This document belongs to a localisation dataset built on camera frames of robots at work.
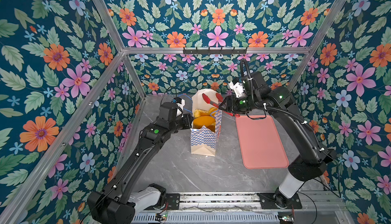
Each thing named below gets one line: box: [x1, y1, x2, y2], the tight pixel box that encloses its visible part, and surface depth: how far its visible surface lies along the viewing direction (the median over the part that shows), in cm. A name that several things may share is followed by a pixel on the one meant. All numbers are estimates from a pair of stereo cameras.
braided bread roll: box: [193, 108, 211, 119], surface depth 95 cm
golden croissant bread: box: [192, 115, 216, 133], surface depth 90 cm
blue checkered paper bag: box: [190, 88, 222, 157], surface depth 83 cm
